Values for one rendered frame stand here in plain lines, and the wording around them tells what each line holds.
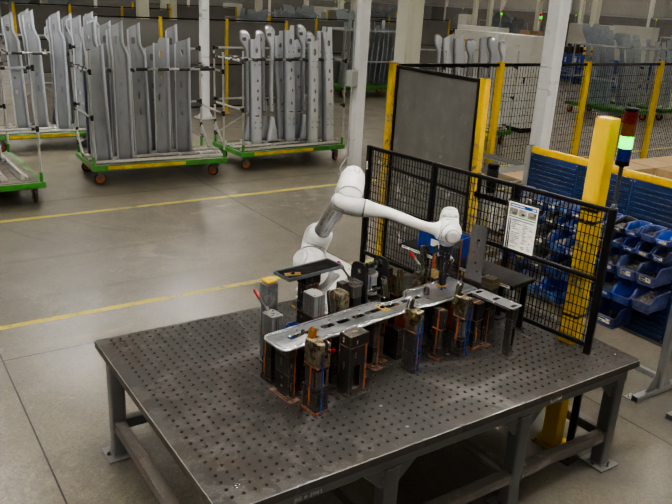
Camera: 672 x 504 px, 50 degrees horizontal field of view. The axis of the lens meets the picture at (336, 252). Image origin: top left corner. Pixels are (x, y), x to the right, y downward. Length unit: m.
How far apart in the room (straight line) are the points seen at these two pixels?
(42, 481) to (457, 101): 4.08
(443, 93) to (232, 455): 3.92
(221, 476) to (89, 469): 1.46
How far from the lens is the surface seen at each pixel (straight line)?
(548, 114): 8.10
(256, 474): 3.03
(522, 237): 4.36
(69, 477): 4.31
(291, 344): 3.34
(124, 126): 10.27
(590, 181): 4.12
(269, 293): 3.63
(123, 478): 4.24
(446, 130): 6.16
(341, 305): 3.73
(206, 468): 3.07
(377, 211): 3.89
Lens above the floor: 2.51
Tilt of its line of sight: 19 degrees down
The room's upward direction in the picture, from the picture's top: 3 degrees clockwise
